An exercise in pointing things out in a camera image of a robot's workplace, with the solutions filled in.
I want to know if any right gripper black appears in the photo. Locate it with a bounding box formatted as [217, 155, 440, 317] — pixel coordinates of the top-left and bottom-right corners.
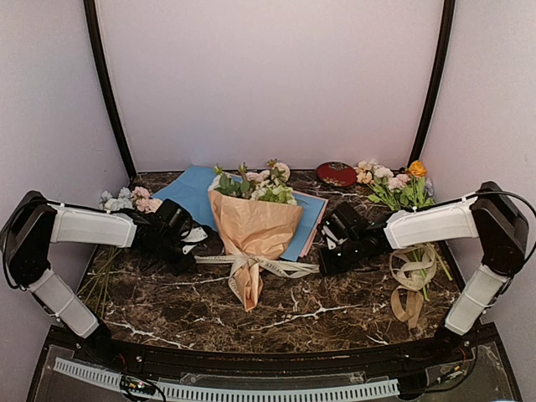
[319, 236, 364, 276]

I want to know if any brown twine ribbon bundle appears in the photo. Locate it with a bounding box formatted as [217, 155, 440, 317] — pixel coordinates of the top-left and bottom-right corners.
[389, 243, 437, 330]

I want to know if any pile of fake flowers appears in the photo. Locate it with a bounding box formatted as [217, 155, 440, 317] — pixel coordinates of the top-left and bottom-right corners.
[354, 160, 440, 302]
[77, 186, 164, 317]

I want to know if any white printed ribbon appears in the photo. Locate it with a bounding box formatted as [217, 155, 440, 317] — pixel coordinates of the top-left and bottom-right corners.
[195, 255, 319, 297]

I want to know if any beige pink wrapping paper sheet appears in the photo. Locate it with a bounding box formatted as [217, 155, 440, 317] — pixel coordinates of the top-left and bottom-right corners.
[208, 190, 302, 312]

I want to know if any white rose fake flower stem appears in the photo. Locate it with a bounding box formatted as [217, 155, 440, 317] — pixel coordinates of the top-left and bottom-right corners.
[211, 165, 250, 198]

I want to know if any green leafy fake flower bunch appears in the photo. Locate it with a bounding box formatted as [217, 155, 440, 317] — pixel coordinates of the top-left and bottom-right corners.
[250, 181, 297, 206]

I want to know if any pink rose fake flower stem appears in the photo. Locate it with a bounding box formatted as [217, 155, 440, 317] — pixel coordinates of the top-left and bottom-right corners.
[238, 158, 292, 196]

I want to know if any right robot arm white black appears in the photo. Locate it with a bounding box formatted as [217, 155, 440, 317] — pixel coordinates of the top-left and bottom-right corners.
[319, 181, 535, 363]

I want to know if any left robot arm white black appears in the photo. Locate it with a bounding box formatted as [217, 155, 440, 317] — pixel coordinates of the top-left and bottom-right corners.
[1, 191, 195, 365]

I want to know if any blue wrapping paper sheet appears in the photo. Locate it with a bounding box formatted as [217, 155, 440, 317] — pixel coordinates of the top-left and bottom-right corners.
[153, 166, 315, 261]

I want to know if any red round embroidered cushion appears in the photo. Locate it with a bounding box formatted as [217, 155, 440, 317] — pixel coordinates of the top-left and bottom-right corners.
[315, 162, 357, 188]

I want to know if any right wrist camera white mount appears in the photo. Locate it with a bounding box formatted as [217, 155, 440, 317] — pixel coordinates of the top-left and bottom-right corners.
[320, 202, 370, 250]

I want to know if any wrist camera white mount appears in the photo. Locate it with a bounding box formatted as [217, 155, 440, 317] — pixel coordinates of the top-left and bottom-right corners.
[181, 225, 213, 255]
[320, 202, 370, 250]

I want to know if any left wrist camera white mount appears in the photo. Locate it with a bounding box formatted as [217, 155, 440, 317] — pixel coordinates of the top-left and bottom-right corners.
[181, 225, 213, 255]

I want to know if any white slotted cable duct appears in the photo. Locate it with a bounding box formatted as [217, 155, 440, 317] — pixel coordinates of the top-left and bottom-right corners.
[53, 358, 399, 401]

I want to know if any right black frame post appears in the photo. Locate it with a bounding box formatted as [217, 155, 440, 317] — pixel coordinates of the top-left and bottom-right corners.
[408, 0, 456, 165]

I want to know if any black frame post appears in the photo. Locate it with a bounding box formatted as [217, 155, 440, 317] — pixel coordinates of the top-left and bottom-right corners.
[83, 0, 137, 179]
[408, 0, 456, 165]

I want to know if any left black frame post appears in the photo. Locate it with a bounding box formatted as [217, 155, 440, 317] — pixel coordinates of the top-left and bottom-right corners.
[83, 0, 137, 179]

